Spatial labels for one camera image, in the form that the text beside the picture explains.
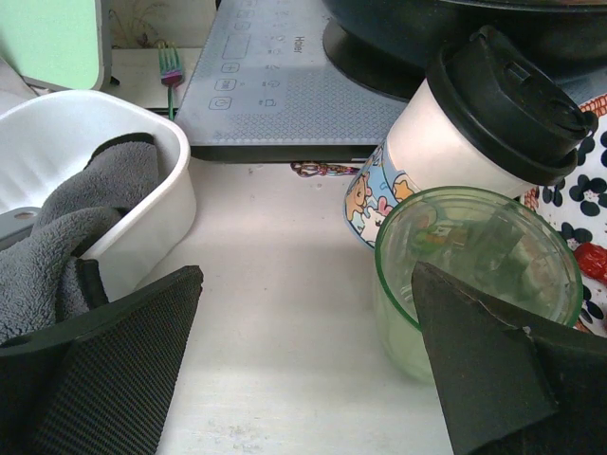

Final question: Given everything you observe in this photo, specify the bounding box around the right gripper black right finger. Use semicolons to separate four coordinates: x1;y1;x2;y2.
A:
412;263;606;454

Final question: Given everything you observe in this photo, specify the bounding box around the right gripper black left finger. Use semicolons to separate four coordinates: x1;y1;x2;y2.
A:
1;265;204;454

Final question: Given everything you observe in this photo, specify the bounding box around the grey microfibre cloth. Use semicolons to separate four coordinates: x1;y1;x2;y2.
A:
1;133;160;342

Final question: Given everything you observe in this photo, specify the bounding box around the white plastic storage basket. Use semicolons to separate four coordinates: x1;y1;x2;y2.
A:
1;90;196;300

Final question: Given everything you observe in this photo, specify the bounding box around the green glass cup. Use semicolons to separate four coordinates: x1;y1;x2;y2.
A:
373;187;582;383

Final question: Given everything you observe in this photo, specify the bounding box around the floral plate with food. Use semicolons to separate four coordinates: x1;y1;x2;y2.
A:
521;95;606;337

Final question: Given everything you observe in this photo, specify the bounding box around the cartoon paper cup black lid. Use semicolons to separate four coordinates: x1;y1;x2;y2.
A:
343;26;598;247

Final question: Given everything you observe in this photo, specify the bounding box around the iridescent fork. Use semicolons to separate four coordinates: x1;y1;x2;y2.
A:
157;42;184;120

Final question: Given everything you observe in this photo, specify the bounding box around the grey induction cooker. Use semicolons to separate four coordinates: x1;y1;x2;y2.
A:
175;1;405;163

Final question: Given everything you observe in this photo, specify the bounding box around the green cutting board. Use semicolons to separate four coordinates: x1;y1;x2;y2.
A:
1;0;112;91

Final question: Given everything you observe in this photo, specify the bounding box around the black frying pan with lid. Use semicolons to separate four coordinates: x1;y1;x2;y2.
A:
322;0;606;100

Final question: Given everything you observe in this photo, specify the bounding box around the iridescent keychain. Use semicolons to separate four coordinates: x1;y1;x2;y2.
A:
290;161;359;178

